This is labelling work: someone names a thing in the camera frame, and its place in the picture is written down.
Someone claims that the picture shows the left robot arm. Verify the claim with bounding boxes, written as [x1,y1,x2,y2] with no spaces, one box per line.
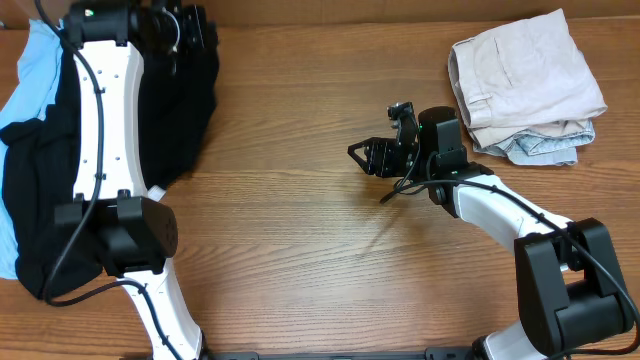
[43,1,211,359]

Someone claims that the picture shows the light blue t-shirt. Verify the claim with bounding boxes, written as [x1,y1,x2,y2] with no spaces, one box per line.
[1,20,63,280]

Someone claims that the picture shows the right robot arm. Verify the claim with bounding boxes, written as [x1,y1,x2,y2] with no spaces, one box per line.
[347,103,639,360]

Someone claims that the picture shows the folded light blue jeans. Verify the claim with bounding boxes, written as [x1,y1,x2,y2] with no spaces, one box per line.
[468,119,596,166]

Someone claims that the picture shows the folded beige shorts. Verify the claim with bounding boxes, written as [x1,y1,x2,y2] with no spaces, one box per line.
[448,9,607,148]

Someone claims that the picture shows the black t-shirt with logo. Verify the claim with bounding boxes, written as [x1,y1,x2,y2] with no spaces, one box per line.
[0,117,106,301]

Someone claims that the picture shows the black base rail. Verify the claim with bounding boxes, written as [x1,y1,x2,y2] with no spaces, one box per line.
[203,347,475,360]

